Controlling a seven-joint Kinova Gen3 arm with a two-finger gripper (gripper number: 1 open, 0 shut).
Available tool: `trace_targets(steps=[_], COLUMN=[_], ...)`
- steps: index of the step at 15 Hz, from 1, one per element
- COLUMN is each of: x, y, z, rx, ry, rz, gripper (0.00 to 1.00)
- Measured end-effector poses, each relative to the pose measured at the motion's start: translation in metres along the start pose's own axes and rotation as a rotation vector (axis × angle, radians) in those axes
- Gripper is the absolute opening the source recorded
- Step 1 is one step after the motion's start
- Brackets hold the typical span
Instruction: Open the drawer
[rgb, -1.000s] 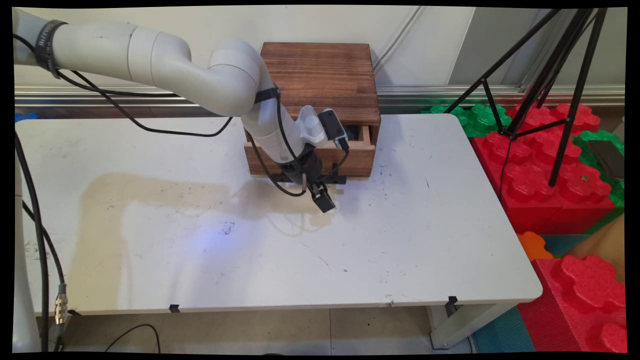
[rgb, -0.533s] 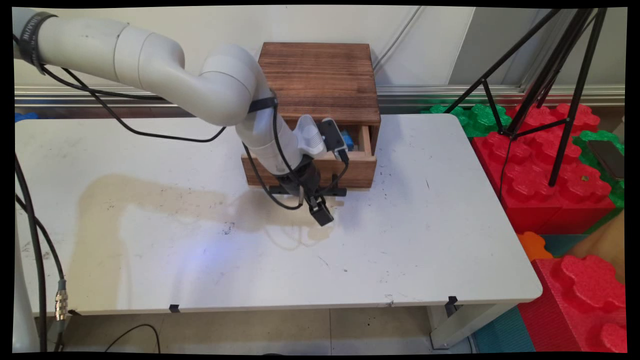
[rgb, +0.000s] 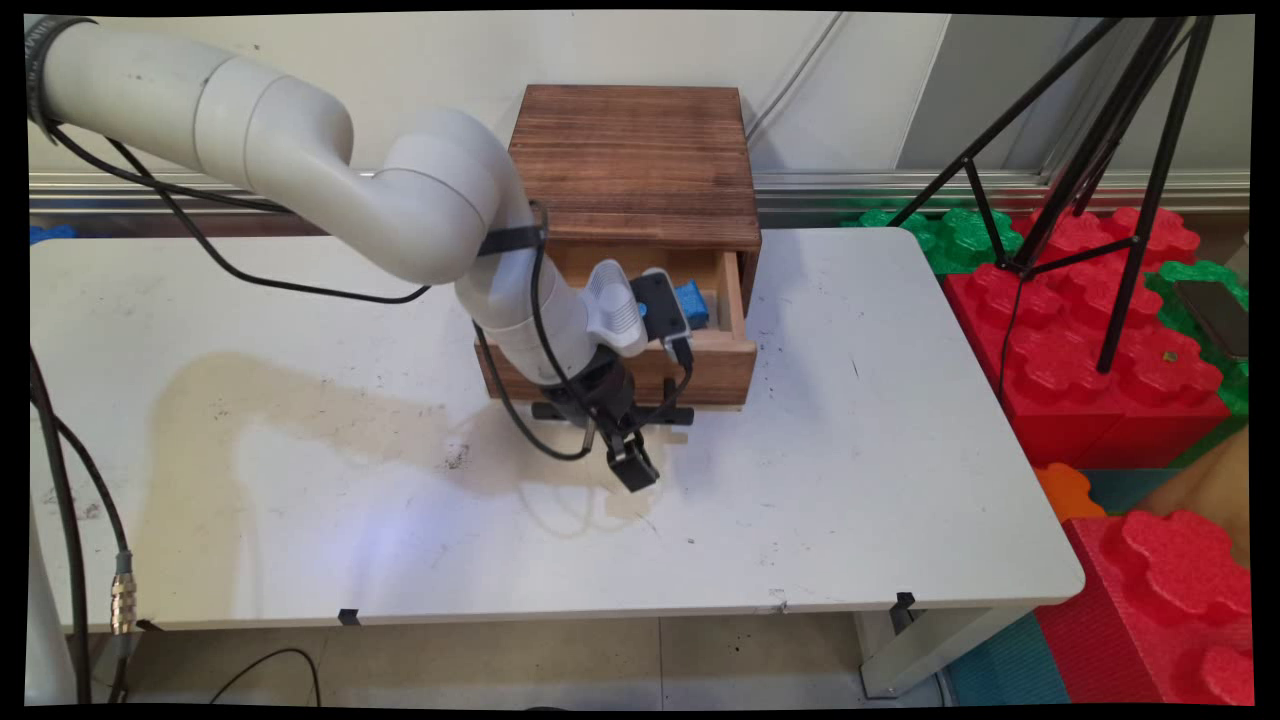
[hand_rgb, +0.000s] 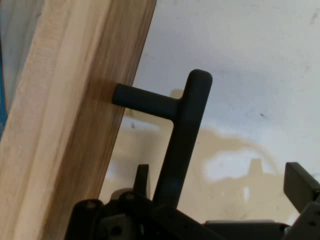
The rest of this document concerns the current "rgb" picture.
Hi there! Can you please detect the teal foam mat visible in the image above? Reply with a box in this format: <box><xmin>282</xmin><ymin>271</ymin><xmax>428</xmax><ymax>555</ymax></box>
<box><xmin>945</xmin><ymin>610</ymin><xmax>1073</xmax><ymax>707</ymax></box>

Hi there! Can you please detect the thin black floor cable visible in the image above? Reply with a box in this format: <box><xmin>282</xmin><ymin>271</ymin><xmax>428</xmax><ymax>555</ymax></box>
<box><xmin>207</xmin><ymin>647</ymin><xmax>323</xmax><ymax>708</ymax></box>

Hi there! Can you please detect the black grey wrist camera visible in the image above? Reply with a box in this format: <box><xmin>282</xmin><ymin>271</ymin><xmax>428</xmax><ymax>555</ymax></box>
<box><xmin>629</xmin><ymin>267</ymin><xmax>697</xmax><ymax>367</ymax></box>

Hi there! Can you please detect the large red foam block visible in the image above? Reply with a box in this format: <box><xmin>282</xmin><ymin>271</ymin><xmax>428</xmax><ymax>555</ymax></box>
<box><xmin>943</xmin><ymin>206</ymin><xmax>1233</xmax><ymax>471</ymax></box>

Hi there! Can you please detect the white ribbed camera mount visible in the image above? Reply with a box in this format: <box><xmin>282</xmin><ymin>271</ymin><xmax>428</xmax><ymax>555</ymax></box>
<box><xmin>582</xmin><ymin>259</ymin><xmax>650</xmax><ymax>358</ymax></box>

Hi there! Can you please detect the green foam block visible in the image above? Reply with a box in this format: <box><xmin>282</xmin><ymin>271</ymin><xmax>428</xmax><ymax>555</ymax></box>
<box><xmin>1144</xmin><ymin>259</ymin><xmax>1251</xmax><ymax>419</ymax></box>
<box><xmin>840</xmin><ymin>206</ymin><xmax>1027</xmax><ymax>277</ymax></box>

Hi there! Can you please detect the wooden drawer with black handle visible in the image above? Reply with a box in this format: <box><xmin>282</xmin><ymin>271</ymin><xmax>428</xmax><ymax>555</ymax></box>
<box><xmin>474</xmin><ymin>244</ymin><xmax>759</xmax><ymax>428</ymax></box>

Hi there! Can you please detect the white table leg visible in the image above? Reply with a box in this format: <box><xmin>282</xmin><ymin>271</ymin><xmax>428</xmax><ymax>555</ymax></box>
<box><xmin>853</xmin><ymin>604</ymin><xmax>1037</xmax><ymax>700</ymax></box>

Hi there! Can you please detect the thin black tripod cable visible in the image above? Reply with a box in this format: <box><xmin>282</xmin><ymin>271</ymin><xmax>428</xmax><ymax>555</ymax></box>
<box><xmin>997</xmin><ymin>274</ymin><xmax>1025</xmax><ymax>403</ymax></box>

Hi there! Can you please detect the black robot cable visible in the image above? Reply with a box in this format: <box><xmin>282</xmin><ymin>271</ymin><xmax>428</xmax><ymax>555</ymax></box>
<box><xmin>40</xmin><ymin>118</ymin><xmax>697</xmax><ymax>463</ymax></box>

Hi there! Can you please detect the aluminium wall rail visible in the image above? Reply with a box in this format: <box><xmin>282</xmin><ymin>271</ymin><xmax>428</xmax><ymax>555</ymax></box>
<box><xmin>28</xmin><ymin>168</ymin><xmax>1251</xmax><ymax>217</ymax></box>

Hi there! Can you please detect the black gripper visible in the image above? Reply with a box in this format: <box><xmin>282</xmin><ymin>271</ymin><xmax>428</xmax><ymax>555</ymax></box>
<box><xmin>546</xmin><ymin>344</ymin><xmax>662</xmax><ymax>494</ymax></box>

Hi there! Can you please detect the blue object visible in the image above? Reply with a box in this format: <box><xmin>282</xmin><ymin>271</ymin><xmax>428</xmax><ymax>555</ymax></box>
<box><xmin>638</xmin><ymin>280</ymin><xmax>712</xmax><ymax>332</ymax></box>

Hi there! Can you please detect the orange foam piece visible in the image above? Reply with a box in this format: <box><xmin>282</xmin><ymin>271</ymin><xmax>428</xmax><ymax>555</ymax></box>
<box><xmin>1033</xmin><ymin>463</ymin><xmax>1109</xmax><ymax>524</ymax></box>

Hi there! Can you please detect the black tripod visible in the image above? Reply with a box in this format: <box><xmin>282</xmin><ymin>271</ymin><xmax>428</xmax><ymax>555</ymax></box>
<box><xmin>888</xmin><ymin>15</ymin><xmax>1217</xmax><ymax>376</ymax></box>

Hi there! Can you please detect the dark wooden drawer cabinet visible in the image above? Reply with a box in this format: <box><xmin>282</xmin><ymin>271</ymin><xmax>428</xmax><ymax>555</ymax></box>
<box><xmin>507</xmin><ymin>84</ymin><xmax>764</xmax><ymax>301</ymax></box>

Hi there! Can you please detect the metal cable connector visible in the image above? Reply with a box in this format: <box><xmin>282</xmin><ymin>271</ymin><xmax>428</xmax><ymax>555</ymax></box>
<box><xmin>109</xmin><ymin>549</ymin><xmax>140</xmax><ymax>638</ymax></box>

